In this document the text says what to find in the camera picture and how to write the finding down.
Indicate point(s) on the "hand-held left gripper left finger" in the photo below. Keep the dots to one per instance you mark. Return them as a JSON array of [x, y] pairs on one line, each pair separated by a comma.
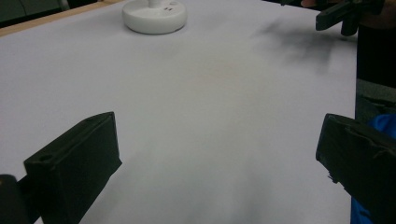
[[74, 161]]

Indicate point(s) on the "dark grey background panel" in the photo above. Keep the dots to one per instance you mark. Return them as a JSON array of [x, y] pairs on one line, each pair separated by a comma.
[[31, 7]]

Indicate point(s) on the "white round lamp base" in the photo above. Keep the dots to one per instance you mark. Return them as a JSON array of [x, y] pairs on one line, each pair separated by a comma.
[[154, 17]]

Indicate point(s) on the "blue cloth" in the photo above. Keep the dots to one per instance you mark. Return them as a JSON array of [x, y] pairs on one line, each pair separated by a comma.
[[384, 124]]

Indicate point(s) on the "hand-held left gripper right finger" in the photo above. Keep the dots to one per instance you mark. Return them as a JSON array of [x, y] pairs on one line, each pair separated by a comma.
[[364, 158]]

